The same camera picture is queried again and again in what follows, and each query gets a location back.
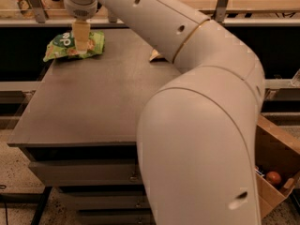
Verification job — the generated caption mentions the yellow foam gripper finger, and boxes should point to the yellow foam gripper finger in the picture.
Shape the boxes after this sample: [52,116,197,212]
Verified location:
[72,20,90,51]

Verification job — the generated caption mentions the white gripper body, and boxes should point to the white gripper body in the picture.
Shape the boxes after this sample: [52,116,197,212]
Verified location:
[64,0,98,20]

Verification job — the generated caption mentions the green rice chip bag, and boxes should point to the green rice chip bag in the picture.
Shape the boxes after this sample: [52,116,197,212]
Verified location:
[43,31,105,62]

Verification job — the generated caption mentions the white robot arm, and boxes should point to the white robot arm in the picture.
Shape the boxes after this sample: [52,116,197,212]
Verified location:
[64,0,264,225]

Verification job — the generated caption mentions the brown white snack bag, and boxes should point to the brown white snack bag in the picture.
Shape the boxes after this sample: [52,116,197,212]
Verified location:
[149,49,163,62]

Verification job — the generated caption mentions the colourful package on shelf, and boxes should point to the colourful package on shelf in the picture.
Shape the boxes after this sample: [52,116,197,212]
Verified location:
[17,0,34,19]

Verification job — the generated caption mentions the grey drawer cabinet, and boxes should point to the grey drawer cabinet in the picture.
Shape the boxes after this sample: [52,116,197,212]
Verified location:
[8,29,179,225]

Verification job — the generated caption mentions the blue packet in box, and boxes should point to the blue packet in box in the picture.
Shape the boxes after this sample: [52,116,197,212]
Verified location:
[255,166,264,176]

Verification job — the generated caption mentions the cardboard box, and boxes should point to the cardboard box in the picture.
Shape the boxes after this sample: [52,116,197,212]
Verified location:
[255,115,300,218]

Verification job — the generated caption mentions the red apple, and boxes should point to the red apple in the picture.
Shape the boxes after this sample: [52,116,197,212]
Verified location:
[265,171,281,186]

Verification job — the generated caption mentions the grey metal shelf post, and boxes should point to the grey metal shelf post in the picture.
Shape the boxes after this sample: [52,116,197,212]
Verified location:
[29,0,47,23]
[108,10,118,23]
[213,0,229,23]

